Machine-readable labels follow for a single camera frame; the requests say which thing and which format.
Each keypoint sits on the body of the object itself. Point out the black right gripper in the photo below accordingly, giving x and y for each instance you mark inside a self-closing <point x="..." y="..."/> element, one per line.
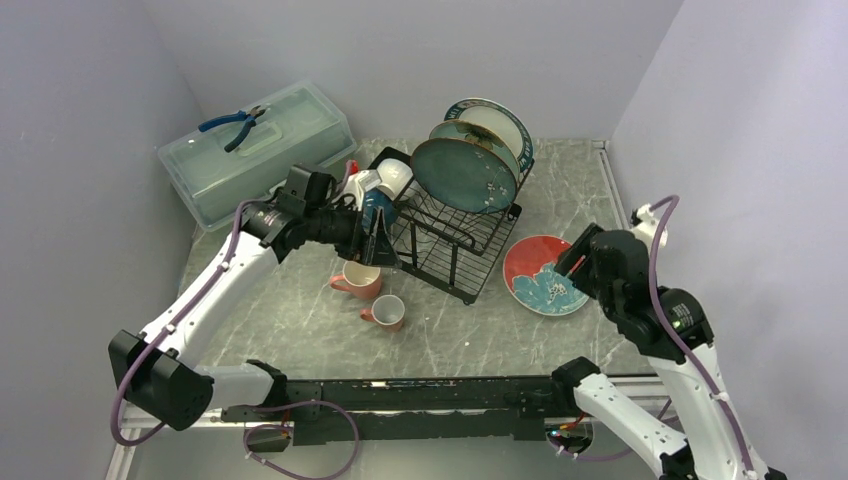
<point x="577" y="273"/>

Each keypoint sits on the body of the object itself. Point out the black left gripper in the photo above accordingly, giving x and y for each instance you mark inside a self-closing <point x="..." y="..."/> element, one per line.
<point x="373" y="249"/>

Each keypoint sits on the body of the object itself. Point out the large pink mug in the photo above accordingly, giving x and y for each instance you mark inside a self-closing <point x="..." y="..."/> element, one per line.
<point x="361" y="281"/>

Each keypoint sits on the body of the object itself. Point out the dark blue tan bowl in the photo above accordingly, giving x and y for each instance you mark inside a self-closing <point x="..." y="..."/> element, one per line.
<point x="373" y="200"/>

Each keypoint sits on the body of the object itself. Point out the small pink mug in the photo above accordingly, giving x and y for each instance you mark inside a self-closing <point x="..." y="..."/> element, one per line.
<point x="386" y="311"/>

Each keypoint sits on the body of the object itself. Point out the black wire dish rack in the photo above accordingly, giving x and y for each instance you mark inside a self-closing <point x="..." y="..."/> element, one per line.
<point x="449" y="249"/>

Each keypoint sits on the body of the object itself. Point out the white ceramic bowl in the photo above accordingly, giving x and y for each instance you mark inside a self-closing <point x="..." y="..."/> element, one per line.
<point x="395" y="176"/>

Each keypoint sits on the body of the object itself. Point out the dark blue speckled plate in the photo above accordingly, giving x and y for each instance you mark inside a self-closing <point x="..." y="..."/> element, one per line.
<point x="466" y="176"/>

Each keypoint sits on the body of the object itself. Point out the mint green flower plate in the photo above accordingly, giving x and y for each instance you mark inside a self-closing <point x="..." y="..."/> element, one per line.
<point x="478" y="135"/>

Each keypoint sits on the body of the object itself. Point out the green rimmed white plate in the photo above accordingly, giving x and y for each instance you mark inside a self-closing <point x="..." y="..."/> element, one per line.
<point x="501" y="121"/>

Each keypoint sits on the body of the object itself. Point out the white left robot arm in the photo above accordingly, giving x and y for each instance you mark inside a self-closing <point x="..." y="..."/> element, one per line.
<point x="159" y="369"/>

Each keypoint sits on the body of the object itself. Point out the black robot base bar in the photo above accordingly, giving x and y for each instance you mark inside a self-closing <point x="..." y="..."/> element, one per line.
<point x="522" y="408"/>

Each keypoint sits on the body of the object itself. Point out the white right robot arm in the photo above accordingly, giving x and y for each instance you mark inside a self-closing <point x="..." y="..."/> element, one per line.
<point x="670" y="330"/>

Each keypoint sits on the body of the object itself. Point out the clear plastic storage box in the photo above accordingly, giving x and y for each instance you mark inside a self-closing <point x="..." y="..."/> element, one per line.
<point x="245" y="155"/>

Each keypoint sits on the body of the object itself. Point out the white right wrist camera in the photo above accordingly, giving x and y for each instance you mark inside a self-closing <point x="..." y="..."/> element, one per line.
<point x="644" y="225"/>

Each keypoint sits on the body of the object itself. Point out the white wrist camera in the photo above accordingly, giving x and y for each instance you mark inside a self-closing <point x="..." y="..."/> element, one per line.
<point x="644" y="225"/>
<point x="356" y="183"/>

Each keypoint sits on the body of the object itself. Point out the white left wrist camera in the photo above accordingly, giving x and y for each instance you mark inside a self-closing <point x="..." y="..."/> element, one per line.
<point x="356" y="183"/>

